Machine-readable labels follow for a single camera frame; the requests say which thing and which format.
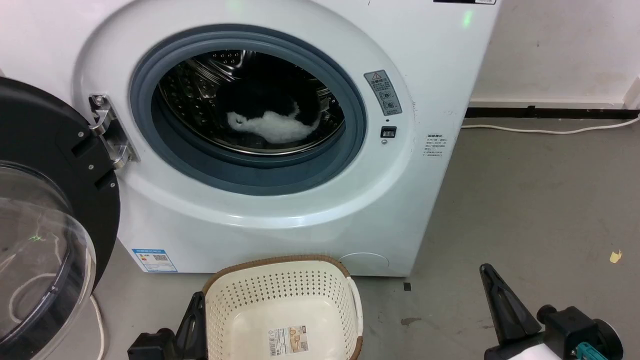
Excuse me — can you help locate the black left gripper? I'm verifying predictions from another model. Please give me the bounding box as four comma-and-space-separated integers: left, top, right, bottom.
127, 292, 209, 360

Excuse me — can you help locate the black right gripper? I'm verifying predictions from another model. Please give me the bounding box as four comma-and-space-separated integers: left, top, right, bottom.
479, 263, 624, 360

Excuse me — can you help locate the cream perforated laundry basket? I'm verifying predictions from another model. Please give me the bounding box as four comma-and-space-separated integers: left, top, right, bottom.
202, 255, 364, 360

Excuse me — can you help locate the white front-load washing machine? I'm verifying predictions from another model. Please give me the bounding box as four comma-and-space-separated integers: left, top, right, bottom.
0, 0, 501, 279

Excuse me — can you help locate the blue energy label sticker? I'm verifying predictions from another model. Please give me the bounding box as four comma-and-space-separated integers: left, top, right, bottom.
131, 248, 179, 273

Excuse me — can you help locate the paper product label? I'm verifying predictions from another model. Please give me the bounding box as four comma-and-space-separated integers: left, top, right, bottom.
267, 325, 310, 358

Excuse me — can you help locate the round white filter cover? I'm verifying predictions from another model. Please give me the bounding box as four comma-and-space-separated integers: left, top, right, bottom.
339, 252, 391, 277

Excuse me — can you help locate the grey rubber door gasket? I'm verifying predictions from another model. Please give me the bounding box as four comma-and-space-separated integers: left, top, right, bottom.
129, 31, 368, 197

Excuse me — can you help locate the small text sticker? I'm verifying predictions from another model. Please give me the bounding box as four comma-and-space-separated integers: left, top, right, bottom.
423, 133, 445, 159

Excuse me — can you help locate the black baseboard strip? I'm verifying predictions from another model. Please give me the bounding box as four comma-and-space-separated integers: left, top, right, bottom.
464, 105, 640, 120

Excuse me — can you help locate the chrome door hinge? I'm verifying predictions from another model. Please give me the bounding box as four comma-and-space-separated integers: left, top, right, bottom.
88, 93, 137, 170

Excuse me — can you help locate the black garment in drum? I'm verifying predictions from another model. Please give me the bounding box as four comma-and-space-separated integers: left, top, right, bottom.
215, 52, 328, 145

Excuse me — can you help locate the steel washer drum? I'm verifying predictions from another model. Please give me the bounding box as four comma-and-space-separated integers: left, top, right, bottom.
157, 49, 346, 156

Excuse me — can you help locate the black washer door clear glass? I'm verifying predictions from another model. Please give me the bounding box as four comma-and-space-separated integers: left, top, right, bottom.
0, 76, 122, 360

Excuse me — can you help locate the grey warning sticker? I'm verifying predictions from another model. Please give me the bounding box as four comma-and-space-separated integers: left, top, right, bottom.
363, 69, 403, 117

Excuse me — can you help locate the white floor cable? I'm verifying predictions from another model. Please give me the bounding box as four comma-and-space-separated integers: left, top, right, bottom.
90, 294, 106, 360
460, 114, 640, 136

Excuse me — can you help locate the white wall trunking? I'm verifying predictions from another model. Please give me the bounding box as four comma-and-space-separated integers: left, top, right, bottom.
622, 75, 640, 110

